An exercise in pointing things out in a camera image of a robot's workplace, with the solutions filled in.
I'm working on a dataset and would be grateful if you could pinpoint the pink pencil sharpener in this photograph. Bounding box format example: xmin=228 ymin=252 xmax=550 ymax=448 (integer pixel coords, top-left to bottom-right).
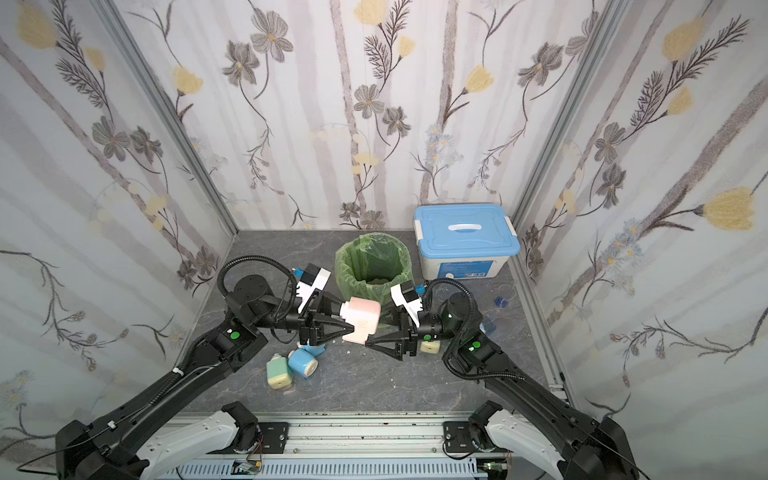
xmin=340 ymin=297 xmax=381 ymax=345

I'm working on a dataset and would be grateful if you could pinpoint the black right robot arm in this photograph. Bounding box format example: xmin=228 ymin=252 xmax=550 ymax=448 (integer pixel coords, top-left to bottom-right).
xmin=366 ymin=279 xmax=645 ymax=479

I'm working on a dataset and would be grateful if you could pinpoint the blue sharpener with crank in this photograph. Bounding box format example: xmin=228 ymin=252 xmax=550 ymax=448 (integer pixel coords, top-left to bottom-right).
xmin=480 ymin=318 xmax=497 ymax=336

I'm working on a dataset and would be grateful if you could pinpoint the green bagged trash bin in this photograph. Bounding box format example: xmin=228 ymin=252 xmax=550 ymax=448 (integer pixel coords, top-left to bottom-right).
xmin=334 ymin=233 xmax=413 ymax=305

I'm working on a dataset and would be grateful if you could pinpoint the blue lidded storage box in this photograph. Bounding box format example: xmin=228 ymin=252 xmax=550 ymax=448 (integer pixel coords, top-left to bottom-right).
xmin=414 ymin=203 xmax=521 ymax=280

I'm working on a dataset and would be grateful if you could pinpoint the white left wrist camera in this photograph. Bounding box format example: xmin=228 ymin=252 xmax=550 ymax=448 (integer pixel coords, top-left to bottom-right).
xmin=295 ymin=263 xmax=331 ymax=313

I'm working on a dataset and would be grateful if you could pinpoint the green yellow pencil sharpener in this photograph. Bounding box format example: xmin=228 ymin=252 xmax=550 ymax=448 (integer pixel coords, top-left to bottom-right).
xmin=420 ymin=340 xmax=441 ymax=355

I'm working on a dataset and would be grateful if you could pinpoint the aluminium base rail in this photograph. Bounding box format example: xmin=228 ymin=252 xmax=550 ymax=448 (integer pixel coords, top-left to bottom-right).
xmin=143 ymin=410 xmax=601 ymax=480

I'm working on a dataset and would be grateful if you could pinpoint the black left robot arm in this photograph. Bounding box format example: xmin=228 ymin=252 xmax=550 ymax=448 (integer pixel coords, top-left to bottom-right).
xmin=54 ymin=255 xmax=354 ymax=479

